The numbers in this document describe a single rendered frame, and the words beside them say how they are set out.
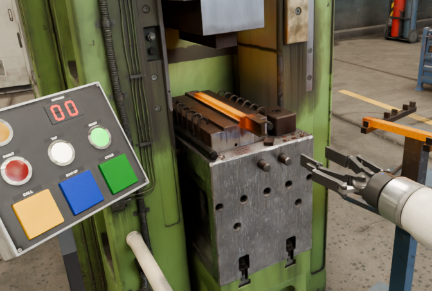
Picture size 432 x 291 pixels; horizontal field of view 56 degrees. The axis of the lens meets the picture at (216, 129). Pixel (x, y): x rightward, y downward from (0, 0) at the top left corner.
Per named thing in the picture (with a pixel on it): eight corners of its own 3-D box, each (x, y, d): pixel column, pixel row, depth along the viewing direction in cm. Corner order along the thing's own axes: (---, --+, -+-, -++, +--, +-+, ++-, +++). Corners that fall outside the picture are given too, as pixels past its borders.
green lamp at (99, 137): (112, 145, 96) (109, 128, 94) (92, 150, 94) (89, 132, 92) (109, 141, 98) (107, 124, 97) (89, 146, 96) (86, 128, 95)
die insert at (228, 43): (237, 45, 129) (236, 26, 127) (216, 49, 126) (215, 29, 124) (197, 36, 155) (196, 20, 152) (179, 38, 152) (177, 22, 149)
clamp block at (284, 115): (297, 131, 138) (297, 112, 135) (276, 137, 134) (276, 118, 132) (276, 121, 148) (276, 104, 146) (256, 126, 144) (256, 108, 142)
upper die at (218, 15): (264, 27, 120) (263, -7, 117) (203, 36, 112) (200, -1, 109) (203, 18, 156) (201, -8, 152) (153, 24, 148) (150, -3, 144)
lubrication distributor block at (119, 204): (133, 214, 130) (127, 175, 126) (114, 220, 128) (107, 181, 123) (130, 209, 133) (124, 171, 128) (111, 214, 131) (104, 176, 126)
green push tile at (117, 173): (139, 180, 98) (124, 152, 98) (114, 194, 92) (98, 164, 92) (135, 182, 99) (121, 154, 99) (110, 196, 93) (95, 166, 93)
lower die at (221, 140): (267, 139, 133) (266, 114, 130) (211, 154, 125) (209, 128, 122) (209, 107, 168) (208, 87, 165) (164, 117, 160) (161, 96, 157)
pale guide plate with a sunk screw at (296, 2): (308, 40, 144) (309, -10, 138) (287, 44, 140) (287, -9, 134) (304, 40, 146) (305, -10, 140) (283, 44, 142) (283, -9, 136)
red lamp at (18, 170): (32, 180, 81) (27, 160, 80) (6, 186, 79) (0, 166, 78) (31, 174, 84) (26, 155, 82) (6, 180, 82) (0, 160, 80)
